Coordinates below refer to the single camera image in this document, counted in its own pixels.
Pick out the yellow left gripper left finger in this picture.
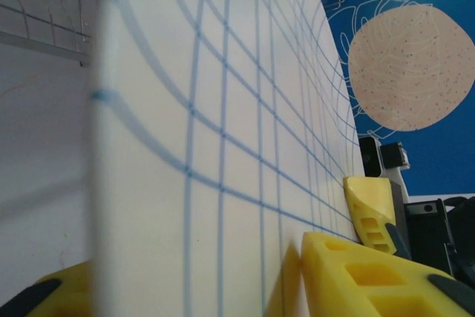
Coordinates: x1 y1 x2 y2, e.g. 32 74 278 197
0 260 94 317

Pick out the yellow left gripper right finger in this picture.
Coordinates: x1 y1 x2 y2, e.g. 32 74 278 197
301 230 475 317

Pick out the white blue grid plate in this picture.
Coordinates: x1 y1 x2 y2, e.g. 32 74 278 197
87 0 364 317

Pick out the steel wire dish rack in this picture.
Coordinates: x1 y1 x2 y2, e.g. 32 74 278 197
0 0 367 69

